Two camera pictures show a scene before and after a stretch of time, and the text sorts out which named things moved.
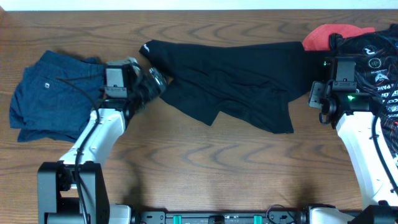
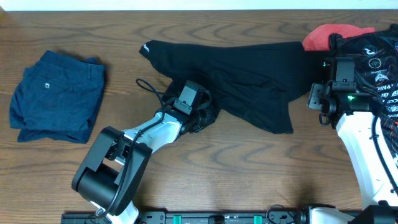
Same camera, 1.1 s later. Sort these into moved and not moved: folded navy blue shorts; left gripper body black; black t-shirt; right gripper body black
Moved: left gripper body black
Not moved: black t-shirt; folded navy blue shorts; right gripper body black
